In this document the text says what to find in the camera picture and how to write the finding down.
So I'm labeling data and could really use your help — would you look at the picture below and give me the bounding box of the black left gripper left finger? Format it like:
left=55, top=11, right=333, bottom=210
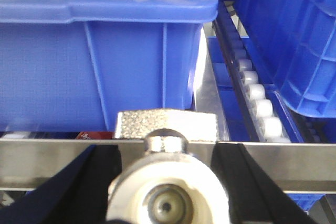
left=1, top=145, right=122, bottom=223

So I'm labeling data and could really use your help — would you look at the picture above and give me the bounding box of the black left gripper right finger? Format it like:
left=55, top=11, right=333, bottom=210
left=211, top=143, right=315, bottom=223

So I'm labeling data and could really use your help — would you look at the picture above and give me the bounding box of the silver metal valve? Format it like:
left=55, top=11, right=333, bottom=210
left=106, top=109, right=232, bottom=223

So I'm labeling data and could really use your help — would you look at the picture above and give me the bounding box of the red packaging box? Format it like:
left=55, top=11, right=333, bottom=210
left=76, top=131, right=114, bottom=140

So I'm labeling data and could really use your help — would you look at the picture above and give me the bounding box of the white roller track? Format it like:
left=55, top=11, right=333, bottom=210
left=214, top=3, right=304, bottom=143

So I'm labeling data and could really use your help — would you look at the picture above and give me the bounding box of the blue middle front bin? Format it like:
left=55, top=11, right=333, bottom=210
left=1, top=0, right=218, bottom=132

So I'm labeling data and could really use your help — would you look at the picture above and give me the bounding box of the blue bin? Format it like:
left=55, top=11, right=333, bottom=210
left=222, top=0, right=335, bottom=118
left=1, top=0, right=218, bottom=132

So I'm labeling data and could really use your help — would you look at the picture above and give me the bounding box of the blue right front bin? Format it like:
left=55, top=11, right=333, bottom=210
left=222, top=0, right=335, bottom=118

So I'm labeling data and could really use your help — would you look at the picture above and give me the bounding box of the steel shelf front rail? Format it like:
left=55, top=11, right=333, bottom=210
left=1, top=138, right=335, bottom=194

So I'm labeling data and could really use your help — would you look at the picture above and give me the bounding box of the steel shelf divider rail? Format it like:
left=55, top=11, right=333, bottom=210
left=193, top=28, right=230, bottom=142

